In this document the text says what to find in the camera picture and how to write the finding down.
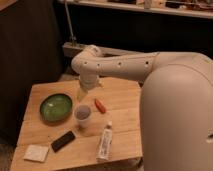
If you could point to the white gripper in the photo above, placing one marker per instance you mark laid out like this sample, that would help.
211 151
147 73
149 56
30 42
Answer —
87 82

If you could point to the black eraser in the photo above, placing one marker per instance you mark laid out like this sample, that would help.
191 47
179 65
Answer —
62 141

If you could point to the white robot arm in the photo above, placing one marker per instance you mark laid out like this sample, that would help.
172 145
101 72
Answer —
176 103

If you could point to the clear plastic cup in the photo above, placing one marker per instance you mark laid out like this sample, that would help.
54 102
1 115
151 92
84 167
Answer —
82 115

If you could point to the green ceramic bowl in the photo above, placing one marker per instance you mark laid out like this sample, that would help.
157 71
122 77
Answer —
56 107

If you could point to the orange carrot toy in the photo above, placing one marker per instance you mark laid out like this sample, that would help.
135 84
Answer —
100 106

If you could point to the wooden table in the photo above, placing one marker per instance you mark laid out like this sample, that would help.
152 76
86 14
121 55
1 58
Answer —
121 100

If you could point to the metal pole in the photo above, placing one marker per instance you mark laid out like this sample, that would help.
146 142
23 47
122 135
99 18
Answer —
72 37

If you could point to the white tube with label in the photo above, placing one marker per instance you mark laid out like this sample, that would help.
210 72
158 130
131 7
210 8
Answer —
105 143

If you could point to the white square sponge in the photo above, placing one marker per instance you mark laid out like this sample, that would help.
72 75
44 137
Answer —
36 153

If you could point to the upper wooden shelf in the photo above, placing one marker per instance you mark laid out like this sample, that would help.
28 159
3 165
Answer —
188 8

